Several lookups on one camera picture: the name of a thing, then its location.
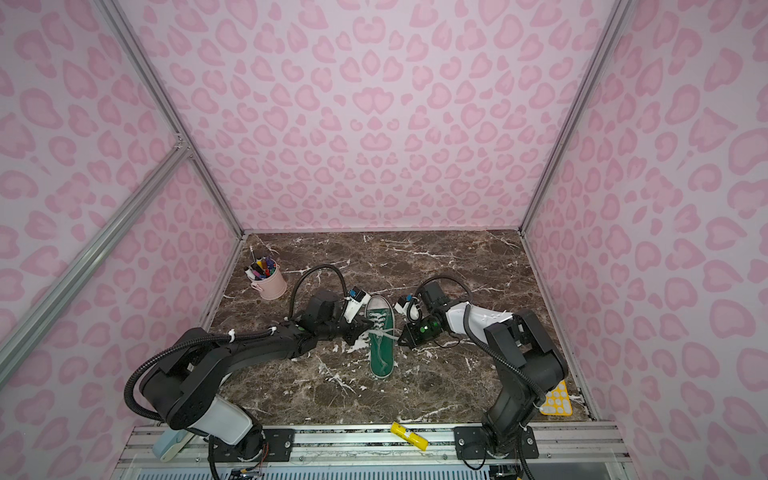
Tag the coloured pens bundle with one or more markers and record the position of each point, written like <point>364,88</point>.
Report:
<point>261,269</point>

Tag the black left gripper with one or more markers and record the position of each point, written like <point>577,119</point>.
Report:
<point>357,326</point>

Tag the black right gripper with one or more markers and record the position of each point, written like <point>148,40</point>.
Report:
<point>414,339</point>

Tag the yellow marker tube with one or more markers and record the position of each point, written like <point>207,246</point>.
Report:
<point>409,436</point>

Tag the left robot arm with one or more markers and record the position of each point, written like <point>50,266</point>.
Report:
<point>180,385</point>

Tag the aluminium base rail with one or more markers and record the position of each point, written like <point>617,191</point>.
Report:
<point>570,450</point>

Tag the light blue device lower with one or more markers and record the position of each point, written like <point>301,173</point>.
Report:
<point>170,443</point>

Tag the white shoelace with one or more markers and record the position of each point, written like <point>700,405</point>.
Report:
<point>382,338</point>

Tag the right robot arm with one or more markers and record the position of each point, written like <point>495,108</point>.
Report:
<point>528,362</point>

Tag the green canvas sneaker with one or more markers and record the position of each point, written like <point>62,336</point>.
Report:
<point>378,301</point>

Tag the aluminium frame post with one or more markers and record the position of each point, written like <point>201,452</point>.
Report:
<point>170,84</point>

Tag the pink pen cup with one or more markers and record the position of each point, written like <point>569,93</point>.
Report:
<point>271,287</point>

